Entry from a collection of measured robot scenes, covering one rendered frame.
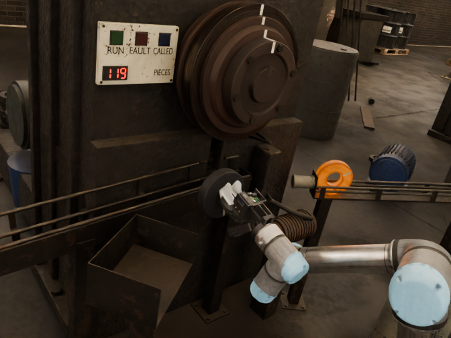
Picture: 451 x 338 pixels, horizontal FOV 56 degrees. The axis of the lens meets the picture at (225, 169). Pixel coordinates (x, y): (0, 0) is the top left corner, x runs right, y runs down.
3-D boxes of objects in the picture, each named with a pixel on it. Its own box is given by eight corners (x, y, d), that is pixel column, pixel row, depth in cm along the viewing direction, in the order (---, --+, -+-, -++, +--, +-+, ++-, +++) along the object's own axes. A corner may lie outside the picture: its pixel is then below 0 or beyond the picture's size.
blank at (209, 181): (197, 176, 123) (204, 180, 121) (239, 161, 131) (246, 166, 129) (196, 219, 131) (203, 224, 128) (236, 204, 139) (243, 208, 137)
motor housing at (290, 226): (242, 306, 204) (266, 212, 180) (274, 291, 217) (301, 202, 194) (260, 325, 195) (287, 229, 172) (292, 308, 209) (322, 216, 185)
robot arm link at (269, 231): (278, 248, 120) (257, 256, 115) (268, 236, 122) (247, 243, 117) (288, 231, 115) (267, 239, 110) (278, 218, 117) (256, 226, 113)
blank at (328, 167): (322, 196, 188) (323, 200, 185) (309, 169, 182) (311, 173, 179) (355, 182, 186) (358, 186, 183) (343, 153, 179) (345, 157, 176)
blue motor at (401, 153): (360, 188, 343) (374, 150, 328) (376, 167, 389) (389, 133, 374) (398, 204, 331) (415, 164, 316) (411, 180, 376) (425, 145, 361)
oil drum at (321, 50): (267, 121, 452) (286, 35, 413) (304, 117, 489) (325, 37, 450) (309, 144, 413) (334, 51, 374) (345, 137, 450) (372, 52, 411)
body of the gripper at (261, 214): (255, 186, 123) (281, 216, 117) (245, 206, 128) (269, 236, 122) (235, 191, 118) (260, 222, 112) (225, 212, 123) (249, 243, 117)
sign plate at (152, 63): (94, 83, 128) (97, 21, 120) (169, 80, 144) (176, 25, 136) (98, 85, 126) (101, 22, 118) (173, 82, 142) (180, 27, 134)
